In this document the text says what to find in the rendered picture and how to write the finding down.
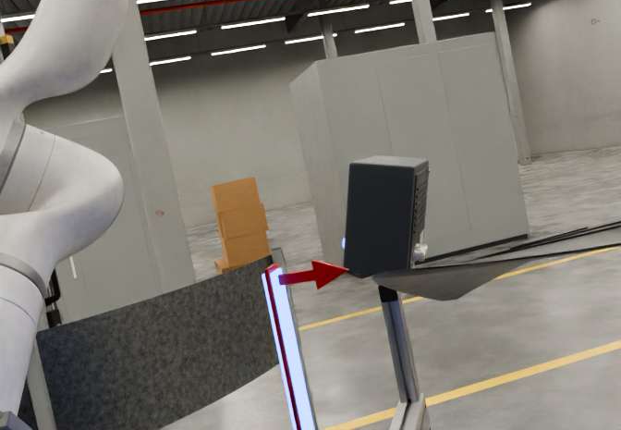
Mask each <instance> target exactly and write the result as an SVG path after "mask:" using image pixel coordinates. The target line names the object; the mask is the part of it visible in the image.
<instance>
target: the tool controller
mask: <svg viewBox="0 0 621 430"><path fill-rule="evenodd" d="M428 164H429V161H428V159H425V158H411V157H398V156H384V155H375V156H372V157H369V158H365V159H361V160H358V161H354V162H351V163H350V164H349V170H348V185H347V215H346V230H345V245H344V260H343V267H345V268H348V269H349V270H348V271H346V273H351V274H359V275H367V276H372V275H375V274H378V273H381V272H383V271H386V270H396V269H410V268H412V266H413V265H414V263H415V261H424V260H425V257H426V256H427V250H428V245H427V244H424V228H425V216H426V203H427V191H428V179H429V173H430V170H429V167H428Z"/></svg>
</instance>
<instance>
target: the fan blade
mask: <svg viewBox="0 0 621 430"><path fill-rule="evenodd" d="M619 246H621V218H620V217H619V218H617V219H614V220H610V221H607V222H604V223H601V224H598V225H595V226H592V227H581V228H578V229H575V230H571V231H568V232H566V233H562V234H559V235H555V236H552V237H549V238H546V239H542V240H536V241H533V242H530V243H526V244H522V245H519V246H516V247H513V248H510V250H506V251H502V252H496V253H492V254H489V255H485V256H482V257H478V258H476V259H472V260H468V261H464V262H460V263H456V264H448V265H441V266H435V267H423V268H410V269H396V270H386V271H383V272H381V273H378V274H375V275H372V276H371V277H372V280H373V281H374V282H376V283H377V284H379V285H381V286H384V287H386V288H389V289H393V290H396V291H400V292H404V293H407V294H410V295H414V296H419V297H422V298H427V299H432V300H437V301H451V300H457V299H459V298H460V297H462V296H464V295H466V294H467V293H469V292H471V291H473V290H474V289H476V288H478V287H480V286H482V285H484V284H485V283H487V282H489V281H491V280H493V279H495V278H497V277H499V276H501V275H503V274H505V273H507V272H509V271H511V270H513V269H515V268H518V267H520V266H522V265H523V264H526V263H528V262H531V261H533V260H540V259H545V258H552V257H558V256H564V255H569V254H576V253H582V252H592V251H598V250H603V249H609V248H614V247H619Z"/></svg>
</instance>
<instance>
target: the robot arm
mask: <svg viewBox="0 0 621 430"><path fill-rule="evenodd" d="M127 12H128V0H41V2H40V4H39V6H38V8H37V10H36V12H35V15H34V17H33V19H32V21H31V23H30V26H29V27H28V29H27V31H26V33H25V34H24V36H23V38H22V39H21V41H20V42H19V44H18V46H17V47H16V48H15V49H14V51H13V52H12V53H11V54H10V56H9V57H8V58H7V59H6V60H5V61H4V62H3V63H2V64H1V65H0V411H1V412H7V411H12V412H13V413H14V414H16V415H17V416H18V408H19V404H20V401H21V396H22V392H23V388H24V384H25V380H26V376H27V372H28V368H29V364H30V357H31V353H32V349H33V345H34V340H35V337H36V334H37V329H38V325H39V322H40V318H41V313H42V309H43V302H44V298H45V294H46V290H47V287H48V284H49V280H50V277H51V274H52V273H53V271H54V269H55V267H56V266H57V264H59V263H60V262H61V261H63V260H65V259H66V258H68V257H70V256H72V255H74V254H76V253H78V252H80V251H82V250H84V249H85V248H87V247H88V246H90V245H91V244H93V243H94V242H95V241H96V240H97V239H99V238H100V237H101V236H102V235H103V233H104V232H105V231H106V230H107V229H108V228H109V227H110V226H112V225H113V224H114V221H115V219H116V217H117V215H118V213H119V212H120V211H121V209H122V203H123V200H124V196H125V192H124V185H123V180H122V178H121V176H120V174H119V172H118V170H117V168H116V167H115V166H114V164H112V163H111V162H110V161H109V160H108V159H107V158H105V157H104V156H102V155H100V154H98V153H96V152H95V151H93V150H91V149H89V148H86V147H84V146H82V145H79V144H77V143H75V142H73V141H69V140H66V139H63V138H61V137H58V136H56V135H54V134H51V133H49V132H46V131H44V130H41V129H37V128H35V127H33V126H30V125H28V124H25V123H23V122H21V121H20V119H19V116H20V114H21V112H22V111H23V109H24V108H25V107H26V106H28V105H29V104H32V103H34V102H36V101H39V100H42V99H45V98H49V97H55V96H59V95H64V94H68V93H72V92H75V91H78V90H80V89H81V88H83V87H85V86H86V85H88V84H89V83H91V82H92V81H93V80H95V79H96V78H97V77H98V76H99V74H100V73H101V72H102V71H103V69H104V67H105V65H106V64H107V62H108V60H109V58H110V56H111V54H112V53H113V51H114V48H115V46H116V42H117V40H118V37H119V35H120V32H121V31H122V28H123V25H124V23H125V19H126V16H127Z"/></svg>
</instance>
